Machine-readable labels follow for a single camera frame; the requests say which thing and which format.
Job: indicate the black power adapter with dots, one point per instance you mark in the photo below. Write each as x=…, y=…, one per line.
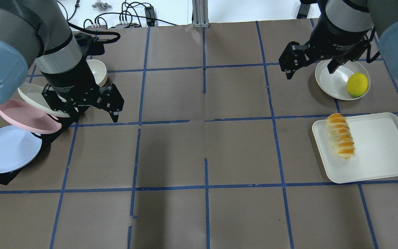
x=150, y=16

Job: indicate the usb hub box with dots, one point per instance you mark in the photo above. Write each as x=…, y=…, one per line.
x=96, y=27

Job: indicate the white round dish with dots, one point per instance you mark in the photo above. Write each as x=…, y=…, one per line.
x=335, y=85

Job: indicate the pink plate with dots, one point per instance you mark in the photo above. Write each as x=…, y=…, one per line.
x=26, y=117

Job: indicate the white rectangular tray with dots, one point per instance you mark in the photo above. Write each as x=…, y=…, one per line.
x=376, y=148

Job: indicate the blue plate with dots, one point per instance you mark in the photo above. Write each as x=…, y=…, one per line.
x=17, y=148

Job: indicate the bread loaf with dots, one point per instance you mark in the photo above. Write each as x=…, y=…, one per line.
x=340, y=136

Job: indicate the cream plate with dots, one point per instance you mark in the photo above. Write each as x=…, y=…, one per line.
x=32, y=94

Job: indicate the yellow lemon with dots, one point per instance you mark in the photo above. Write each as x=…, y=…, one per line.
x=357, y=85

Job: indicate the cream bowl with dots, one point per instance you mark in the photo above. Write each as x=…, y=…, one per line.
x=99, y=71

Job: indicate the aluminium frame post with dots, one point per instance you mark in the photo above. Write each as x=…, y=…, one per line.
x=200, y=14

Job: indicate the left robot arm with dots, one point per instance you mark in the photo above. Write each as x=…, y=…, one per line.
x=35, y=32

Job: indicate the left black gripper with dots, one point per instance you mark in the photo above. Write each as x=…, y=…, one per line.
x=68, y=76

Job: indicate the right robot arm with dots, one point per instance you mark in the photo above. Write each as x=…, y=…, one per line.
x=378, y=16

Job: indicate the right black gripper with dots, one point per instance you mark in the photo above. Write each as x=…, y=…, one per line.
x=337, y=38

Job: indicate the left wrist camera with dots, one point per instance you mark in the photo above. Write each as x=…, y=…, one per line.
x=89, y=45

